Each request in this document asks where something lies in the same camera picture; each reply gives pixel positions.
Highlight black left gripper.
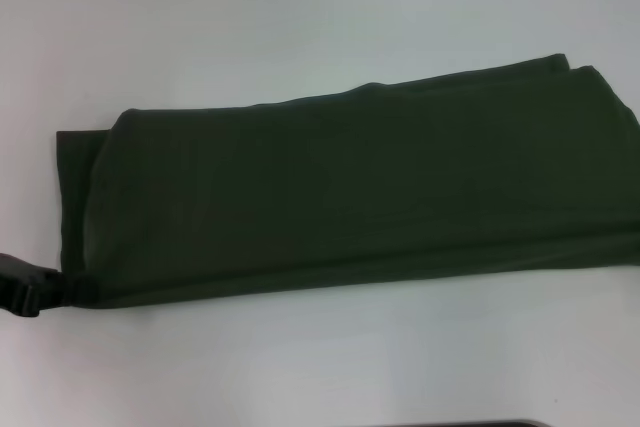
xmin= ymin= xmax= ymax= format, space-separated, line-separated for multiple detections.
xmin=0 ymin=252 xmax=100 ymax=319

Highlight dark green FREE t-shirt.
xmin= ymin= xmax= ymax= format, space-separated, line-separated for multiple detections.
xmin=54 ymin=52 xmax=640 ymax=311

